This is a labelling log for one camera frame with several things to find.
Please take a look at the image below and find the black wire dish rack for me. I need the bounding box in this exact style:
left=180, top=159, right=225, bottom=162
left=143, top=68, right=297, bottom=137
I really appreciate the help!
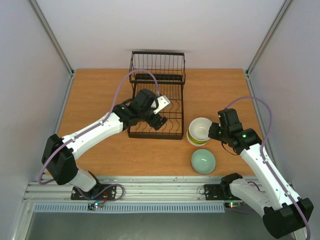
left=127, top=50, right=186, bottom=140

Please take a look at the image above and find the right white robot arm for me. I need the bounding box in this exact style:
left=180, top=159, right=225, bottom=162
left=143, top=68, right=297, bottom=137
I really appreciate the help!
left=208, top=108, right=314, bottom=239

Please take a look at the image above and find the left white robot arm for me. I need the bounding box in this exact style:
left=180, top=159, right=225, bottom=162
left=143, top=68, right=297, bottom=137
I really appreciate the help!
left=41, top=89, right=171, bottom=199

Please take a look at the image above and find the pale green celadon bowl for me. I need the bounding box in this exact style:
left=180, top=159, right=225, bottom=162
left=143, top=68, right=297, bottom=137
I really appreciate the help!
left=191, top=149, right=216, bottom=175

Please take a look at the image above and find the right small circuit board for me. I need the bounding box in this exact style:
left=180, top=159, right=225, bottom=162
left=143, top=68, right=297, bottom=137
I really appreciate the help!
left=224, top=201, right=244, bottom=209

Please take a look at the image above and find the small circuit board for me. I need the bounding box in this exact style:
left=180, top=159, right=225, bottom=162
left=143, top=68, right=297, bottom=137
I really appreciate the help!
left=87, top=202, right=104, bottom=211
left=224, top=201, right=244, bottom=209

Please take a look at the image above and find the left small circuit board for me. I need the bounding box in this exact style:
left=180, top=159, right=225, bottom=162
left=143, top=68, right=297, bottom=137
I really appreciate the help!
left=87, top=202, right=104, bottom=211

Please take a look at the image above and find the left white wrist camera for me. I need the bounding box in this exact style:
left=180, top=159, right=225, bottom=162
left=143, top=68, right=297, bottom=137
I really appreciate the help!
left=151, top=95, right=171, bottom=114

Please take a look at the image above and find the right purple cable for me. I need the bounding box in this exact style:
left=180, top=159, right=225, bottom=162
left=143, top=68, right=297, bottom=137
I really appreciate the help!
left=224, top=96, right=311, bottom=240

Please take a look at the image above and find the purple cable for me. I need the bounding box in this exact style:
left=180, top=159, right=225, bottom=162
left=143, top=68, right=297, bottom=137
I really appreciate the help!
left=224, top=96, right=311, bottom=240
left=37, top=69, right=160, bottom=185

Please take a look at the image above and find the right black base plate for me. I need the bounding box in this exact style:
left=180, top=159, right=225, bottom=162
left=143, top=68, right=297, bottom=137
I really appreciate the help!
left=203, top=184, right=241, bottom=202

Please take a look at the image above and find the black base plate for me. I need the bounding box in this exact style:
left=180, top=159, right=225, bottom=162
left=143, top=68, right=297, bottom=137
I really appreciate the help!
left=203, top=184, right=241, bottom=202
left=70, top=184, right=117, bottom=201

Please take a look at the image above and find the grey slotted cable duct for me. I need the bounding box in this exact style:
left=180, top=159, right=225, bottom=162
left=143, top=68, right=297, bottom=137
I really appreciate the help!
left=33, top=202, right=225, bottom=214

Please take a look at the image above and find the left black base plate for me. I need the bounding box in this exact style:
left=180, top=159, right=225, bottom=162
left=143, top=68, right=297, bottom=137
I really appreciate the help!
left=70, top=184, right=117, bottom=201

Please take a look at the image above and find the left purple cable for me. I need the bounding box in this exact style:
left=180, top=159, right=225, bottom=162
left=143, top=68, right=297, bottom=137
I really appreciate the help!
left=37, top=69, right=160, bottom=185

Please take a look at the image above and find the aluminium front rail frame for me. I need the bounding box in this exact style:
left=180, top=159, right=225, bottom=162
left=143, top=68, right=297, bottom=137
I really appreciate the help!
left=22, top=175, right=222, bottom=204

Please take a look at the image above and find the right aluminium corner post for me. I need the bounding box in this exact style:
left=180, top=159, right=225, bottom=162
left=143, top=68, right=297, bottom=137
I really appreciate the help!
left=245, top=0, right=295, bottom=76

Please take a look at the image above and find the aluminium corner post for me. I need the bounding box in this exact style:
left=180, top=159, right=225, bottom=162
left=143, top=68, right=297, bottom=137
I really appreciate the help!
left=27, top=0, right=75, bottom=76
left=245, top=0, right=295, bottom=76

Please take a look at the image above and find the left aluminium corner post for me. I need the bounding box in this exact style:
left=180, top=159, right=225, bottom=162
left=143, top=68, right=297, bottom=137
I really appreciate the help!
left=27, top=0, right=75, bottom=76

